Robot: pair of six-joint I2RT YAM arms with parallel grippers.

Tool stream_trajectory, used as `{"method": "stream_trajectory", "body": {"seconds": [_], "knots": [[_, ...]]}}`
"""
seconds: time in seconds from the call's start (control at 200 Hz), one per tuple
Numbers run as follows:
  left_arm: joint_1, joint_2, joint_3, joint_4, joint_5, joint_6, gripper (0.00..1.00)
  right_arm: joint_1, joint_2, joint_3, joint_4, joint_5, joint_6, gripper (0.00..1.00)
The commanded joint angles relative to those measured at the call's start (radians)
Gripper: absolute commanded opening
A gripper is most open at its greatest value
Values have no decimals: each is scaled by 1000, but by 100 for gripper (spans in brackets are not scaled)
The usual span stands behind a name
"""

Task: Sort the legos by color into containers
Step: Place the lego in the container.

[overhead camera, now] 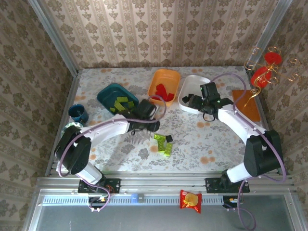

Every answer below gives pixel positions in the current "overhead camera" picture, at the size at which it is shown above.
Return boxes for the white plastic container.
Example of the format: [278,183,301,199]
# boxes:
[177,75,213,115]

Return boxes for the orange plastic container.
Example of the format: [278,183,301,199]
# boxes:
[147,69,181,107]

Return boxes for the floral patterned tablecloth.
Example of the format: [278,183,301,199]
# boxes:
[56,67,276,172]

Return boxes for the orange wooden board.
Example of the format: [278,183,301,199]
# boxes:
[231,89,261,123]

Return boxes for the teal plastic container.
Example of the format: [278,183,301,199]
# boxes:
[96,83,140,116]

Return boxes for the red candle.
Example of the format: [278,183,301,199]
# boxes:
[264,51,282,65]
[251,66,272,88]

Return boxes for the dark blue mug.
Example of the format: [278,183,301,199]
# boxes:
[68,103,89,123]

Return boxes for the leaf pattern bowl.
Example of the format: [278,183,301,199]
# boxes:
[61,122,84,138]

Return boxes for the red snack packet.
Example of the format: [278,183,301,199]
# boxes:
[180,189,202,214]

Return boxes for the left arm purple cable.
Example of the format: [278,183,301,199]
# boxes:
[56,95,167,213]

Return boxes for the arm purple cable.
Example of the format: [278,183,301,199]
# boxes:
[56,95,167,213]
[211,73,287,231]

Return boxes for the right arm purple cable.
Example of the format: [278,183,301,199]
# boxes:
[211,73,287,231]

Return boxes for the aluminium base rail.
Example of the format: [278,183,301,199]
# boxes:
[36,170,295,194]

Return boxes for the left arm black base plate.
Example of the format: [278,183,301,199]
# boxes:
[78,178,121,194]

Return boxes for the slotted grey cable tray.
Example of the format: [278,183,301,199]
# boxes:
[42,195,224,205]

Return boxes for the gold wire candle holder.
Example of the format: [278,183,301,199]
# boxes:
[244,46,302,107]

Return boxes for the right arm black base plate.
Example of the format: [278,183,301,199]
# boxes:
[205,177,250,194]

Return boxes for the black connector box with wires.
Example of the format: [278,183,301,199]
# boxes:
[223,196,244,209]
[88,196,109,205]

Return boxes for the aluminium frame post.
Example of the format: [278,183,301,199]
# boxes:
[247,0,294,70]
[28,0,79,77]

